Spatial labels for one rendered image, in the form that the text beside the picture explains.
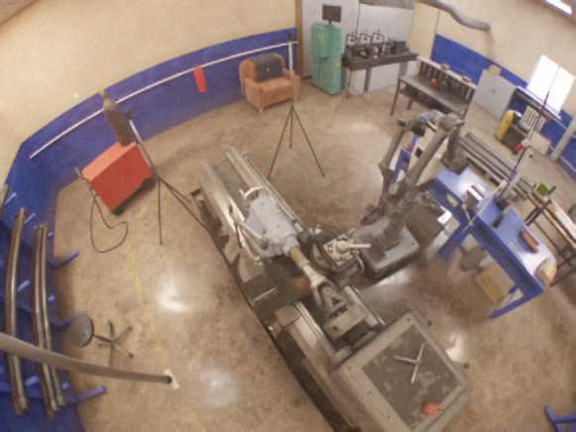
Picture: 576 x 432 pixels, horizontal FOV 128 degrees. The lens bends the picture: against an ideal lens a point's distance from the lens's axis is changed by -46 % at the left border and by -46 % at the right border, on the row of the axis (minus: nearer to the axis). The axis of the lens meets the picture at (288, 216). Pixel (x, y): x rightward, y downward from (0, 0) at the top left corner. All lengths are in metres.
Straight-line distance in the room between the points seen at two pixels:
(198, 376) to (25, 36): 5.20
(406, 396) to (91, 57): 5.24
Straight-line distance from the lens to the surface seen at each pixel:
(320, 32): 5.14
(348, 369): 1.23
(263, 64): 4.98
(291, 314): 1.72
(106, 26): 4.71
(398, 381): 1.30
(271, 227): 1.67
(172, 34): 4.81
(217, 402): 2.67
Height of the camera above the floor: 2.55
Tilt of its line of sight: 54 degrees down
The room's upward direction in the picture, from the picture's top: 3 degrees counter-clockwise
